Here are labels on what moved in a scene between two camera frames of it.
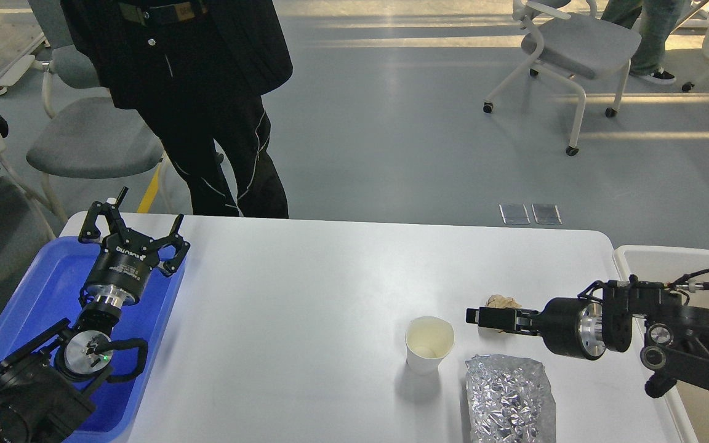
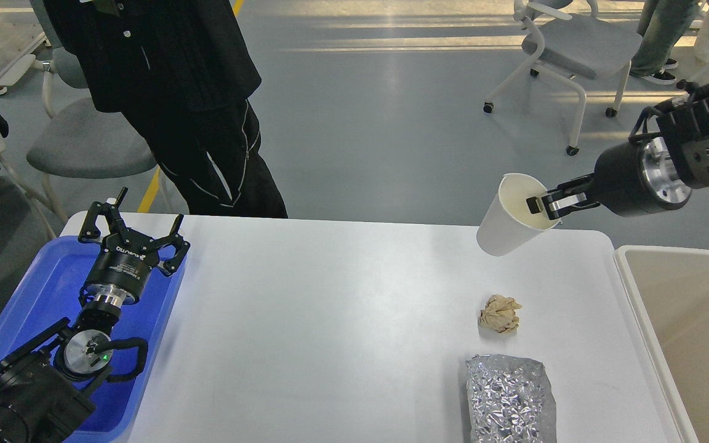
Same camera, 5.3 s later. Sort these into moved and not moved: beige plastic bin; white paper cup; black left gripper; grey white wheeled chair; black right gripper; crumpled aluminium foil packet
Moved: black right gripper; white paper cup
Not moved: grey white wheeled chair; beige plastic bin; black left gripper; crumpled aluminium foil packet
